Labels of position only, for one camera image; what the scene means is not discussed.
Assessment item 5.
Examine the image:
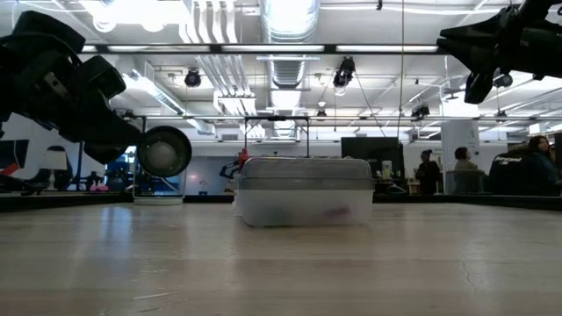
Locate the black table frame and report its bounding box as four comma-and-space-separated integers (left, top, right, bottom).
0, 190, 562, 212

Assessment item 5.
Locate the black monitor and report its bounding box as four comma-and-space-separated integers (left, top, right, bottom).
341, 136, 406, 182

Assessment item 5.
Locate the clear plastic supply box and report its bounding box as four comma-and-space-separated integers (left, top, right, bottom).
234, 187, 376, 229

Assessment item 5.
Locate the grey chair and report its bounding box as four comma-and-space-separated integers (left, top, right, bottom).
444, 169, 485, 196

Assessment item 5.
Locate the grey translucent box lid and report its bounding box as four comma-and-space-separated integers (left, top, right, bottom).
238, 156, 376, 191

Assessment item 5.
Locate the black chair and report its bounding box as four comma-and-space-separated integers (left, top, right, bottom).
488, 150, 533, 196

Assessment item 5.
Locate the black panel with red stripe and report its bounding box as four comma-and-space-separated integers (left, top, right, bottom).
0, 139, 30, 177

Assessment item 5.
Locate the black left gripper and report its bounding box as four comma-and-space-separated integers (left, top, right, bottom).
0, 47, 144, 166

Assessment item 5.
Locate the person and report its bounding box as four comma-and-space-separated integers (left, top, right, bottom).
414, 149, 443, 196
525, 134, 562, 197
452, 146, 480, 173

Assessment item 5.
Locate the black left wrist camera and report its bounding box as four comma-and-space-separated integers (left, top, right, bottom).
81, 55, 128, 100

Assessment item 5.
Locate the overhead light bar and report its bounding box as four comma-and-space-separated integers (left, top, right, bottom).
78, 43, 440, 56

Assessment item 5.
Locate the black ceiling camera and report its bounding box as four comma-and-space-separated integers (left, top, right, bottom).
332, 56, 356, 89

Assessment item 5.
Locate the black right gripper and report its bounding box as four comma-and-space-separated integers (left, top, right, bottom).
436, 4, 562, 105

